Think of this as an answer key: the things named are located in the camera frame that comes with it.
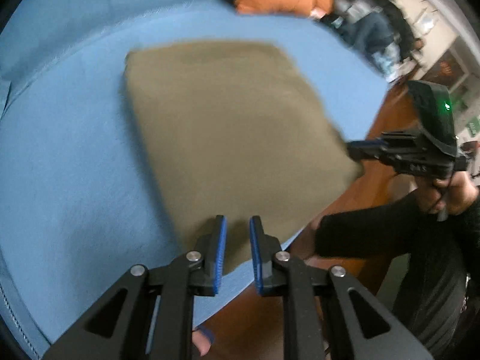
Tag person's dark pants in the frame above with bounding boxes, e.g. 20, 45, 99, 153
390, 247, 480, 360

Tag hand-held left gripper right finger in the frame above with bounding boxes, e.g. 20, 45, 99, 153
249, 215, 434, 360

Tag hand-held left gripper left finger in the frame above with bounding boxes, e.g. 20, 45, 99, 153
43, 215, 229, 360

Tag olive green sweater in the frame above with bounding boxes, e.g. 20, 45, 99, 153
124, 39, 364, 274

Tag white cabinet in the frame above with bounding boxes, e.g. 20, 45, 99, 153
394, 0, 480, 121

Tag person's right forearm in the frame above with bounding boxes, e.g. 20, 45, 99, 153
314, 189, 480, 261

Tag person's right hand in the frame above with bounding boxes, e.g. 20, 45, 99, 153
416, 172, 480, 218

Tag blue sofa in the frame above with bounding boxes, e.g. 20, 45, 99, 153
0, 0, 394, 357

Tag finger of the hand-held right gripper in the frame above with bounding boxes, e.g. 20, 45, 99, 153
347, 139, 391, 160

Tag person's foot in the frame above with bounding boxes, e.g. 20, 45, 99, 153
191, 325, 216, 357

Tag pile of dark clothes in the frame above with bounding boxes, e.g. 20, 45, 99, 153
315, 0, 421, 83

